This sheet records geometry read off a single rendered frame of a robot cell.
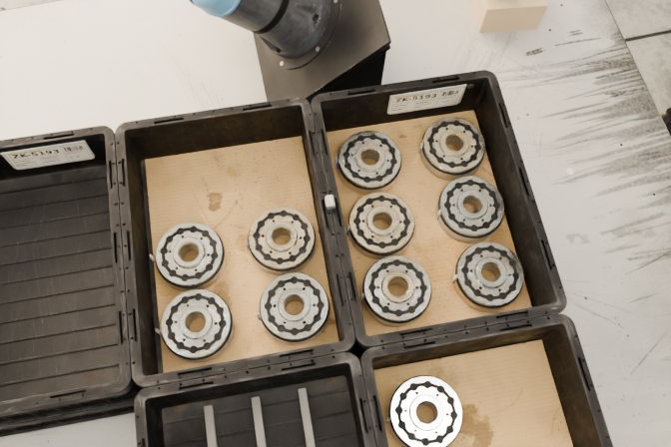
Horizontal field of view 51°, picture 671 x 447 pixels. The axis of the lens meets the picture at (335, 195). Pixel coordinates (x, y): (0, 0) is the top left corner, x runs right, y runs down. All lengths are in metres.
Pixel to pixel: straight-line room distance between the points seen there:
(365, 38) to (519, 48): 0.41
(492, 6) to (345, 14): 0.34
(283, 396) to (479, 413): 0.28
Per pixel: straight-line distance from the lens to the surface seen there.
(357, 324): 0.97
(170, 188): 1.17
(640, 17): 2.59
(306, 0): 1.23
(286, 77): 1.29
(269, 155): 1.17
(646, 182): 1.43
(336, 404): 1.06
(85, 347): 1.12
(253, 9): 1.18
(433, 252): 1.12
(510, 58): 1.47
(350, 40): 1.21
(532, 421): 1.10
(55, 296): 1.16
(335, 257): 1.00
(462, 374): 1.08
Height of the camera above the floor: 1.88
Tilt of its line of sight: 67 degrees down
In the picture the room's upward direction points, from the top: 3 degrees clockwise
